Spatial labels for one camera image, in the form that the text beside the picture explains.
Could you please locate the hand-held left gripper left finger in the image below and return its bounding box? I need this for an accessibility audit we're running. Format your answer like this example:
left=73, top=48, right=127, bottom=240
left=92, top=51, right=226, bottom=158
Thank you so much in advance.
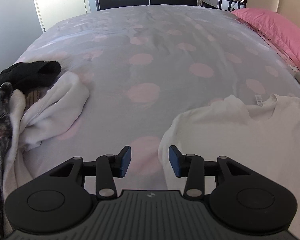
left=49, top=145, right=132, bottom=200

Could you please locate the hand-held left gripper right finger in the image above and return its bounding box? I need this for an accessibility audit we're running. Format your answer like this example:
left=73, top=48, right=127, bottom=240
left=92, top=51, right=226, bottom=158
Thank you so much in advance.
left=168, top=145, right=253, bottom=200

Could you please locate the white T-shirt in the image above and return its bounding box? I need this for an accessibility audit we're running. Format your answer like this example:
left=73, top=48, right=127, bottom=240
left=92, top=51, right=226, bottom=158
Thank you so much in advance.
left=158, top=94, right=300, bottom=195

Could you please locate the bed with polka dot sheet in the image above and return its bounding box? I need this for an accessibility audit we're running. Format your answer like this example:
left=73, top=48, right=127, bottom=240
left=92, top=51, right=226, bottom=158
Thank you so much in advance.
left=0, top=4, right=300, bottom=240

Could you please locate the white fleece sweatshirt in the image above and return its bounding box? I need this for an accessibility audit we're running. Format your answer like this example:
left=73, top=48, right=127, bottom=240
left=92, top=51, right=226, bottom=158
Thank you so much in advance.
left=0, top=71, right=90, bottom=195

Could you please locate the brown striped garment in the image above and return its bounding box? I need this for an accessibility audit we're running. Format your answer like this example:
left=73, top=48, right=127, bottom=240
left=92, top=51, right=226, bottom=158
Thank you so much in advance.
left=27, top=90, right=44, bottom=104

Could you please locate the black garment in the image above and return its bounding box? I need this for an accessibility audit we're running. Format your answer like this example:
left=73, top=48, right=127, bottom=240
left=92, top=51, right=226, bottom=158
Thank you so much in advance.
left=0, top=60, right=62, bottom=96

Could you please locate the dark floral garment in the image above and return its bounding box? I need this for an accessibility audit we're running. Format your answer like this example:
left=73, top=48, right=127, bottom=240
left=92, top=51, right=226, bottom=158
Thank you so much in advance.
left=0, top=82, right=14, bottom=230

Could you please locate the pink pillow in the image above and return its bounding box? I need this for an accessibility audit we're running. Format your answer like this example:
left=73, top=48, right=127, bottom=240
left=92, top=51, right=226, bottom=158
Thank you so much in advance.
left=230, top=7, right=300, bottom=67

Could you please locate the white door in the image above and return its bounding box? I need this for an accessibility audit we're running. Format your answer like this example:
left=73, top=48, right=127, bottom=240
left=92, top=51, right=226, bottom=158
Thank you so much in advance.
left=30, top=0, right=91, bottom=33

